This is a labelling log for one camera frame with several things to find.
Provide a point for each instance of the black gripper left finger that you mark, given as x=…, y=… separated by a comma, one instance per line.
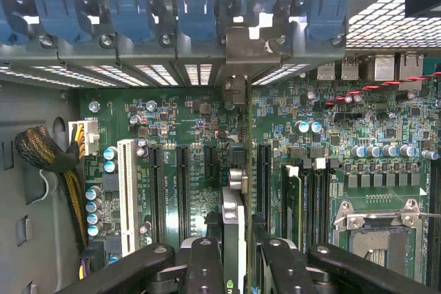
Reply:
x=205, y=266

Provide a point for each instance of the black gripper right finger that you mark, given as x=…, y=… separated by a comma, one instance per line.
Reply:
x=286, y=266

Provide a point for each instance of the long black expansion slot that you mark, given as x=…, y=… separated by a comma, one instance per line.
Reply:
x=183, y=190
x=157, y=194
x=264, y=187

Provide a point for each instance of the metal CPU socket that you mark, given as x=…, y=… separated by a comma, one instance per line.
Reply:
x=379, y=249

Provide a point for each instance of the short black expansion slot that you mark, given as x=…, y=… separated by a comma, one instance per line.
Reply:
x=211, y=163

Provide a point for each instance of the white expansion slot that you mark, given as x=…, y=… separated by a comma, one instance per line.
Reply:
x=127, y=197

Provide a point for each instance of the black power connector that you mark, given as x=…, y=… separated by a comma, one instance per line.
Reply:
x=93, y=256

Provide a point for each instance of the green motherboard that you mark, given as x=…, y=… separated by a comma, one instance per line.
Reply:
x=172, y=122

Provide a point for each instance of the white power connector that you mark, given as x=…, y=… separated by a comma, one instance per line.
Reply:
x=91, y=135

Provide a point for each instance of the metal port block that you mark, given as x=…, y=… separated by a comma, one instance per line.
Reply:
x=384, y=66
x=411, y=66
x=349, y=68
x=325, y=68

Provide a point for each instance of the grey metal PC case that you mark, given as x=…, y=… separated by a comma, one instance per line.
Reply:
x=34, y=108

